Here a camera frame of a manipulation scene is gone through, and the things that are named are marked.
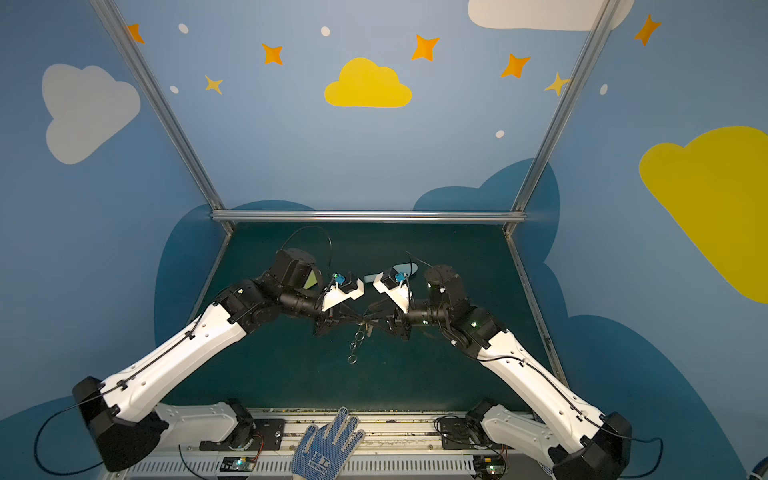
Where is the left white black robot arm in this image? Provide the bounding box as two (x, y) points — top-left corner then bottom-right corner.
(72, 249), (364, 472)

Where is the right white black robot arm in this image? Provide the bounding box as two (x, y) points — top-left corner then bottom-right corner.
(370, 265), (632, 479)

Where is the light blue toy shovel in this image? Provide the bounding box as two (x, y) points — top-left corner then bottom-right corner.
(394, 262), (417, 272)

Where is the blue dotted glove centre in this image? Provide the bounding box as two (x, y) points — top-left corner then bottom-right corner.
(291, 407), (365, 480)

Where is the right green circuit board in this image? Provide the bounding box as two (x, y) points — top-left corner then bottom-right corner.
(472, 455), (507, 480)

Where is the green circuit board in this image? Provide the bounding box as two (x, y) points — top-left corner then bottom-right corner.
(472, 455), (507, 480)
(220, 457), (255, 473)

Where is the left green circuit board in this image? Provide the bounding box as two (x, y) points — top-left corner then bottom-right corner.
(220, 457), (255, 473)

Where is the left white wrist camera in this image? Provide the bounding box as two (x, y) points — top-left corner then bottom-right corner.
(321, 273), (364, 312)

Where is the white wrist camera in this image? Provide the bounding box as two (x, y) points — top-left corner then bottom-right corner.
(321, 273), (364, 312)
(373, 268), (412, 314)

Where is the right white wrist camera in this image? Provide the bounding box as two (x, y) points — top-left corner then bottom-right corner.
(373, 268), (412, 314)

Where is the green toy shovel wooden handle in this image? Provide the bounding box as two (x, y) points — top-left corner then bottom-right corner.
(303, 270), (318, 289)

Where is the aluminium front rail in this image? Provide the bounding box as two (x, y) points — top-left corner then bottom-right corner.
(99, 408), (547, 479)

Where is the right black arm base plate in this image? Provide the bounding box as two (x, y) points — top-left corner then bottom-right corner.
(433, 415), (505, 450)

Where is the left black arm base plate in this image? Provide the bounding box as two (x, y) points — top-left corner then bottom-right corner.
(199, 419), (285, 452)

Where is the right aluminium frame post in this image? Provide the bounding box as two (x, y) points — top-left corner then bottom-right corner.
(503, 0), (623, 240)

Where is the aluminium frame post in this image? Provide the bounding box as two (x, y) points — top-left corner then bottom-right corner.
(90, 0), (225, 213)
(503, 0), (623, 240)

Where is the left aluminium frame post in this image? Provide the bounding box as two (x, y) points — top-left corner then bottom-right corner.
(90, 0), (225, 213)

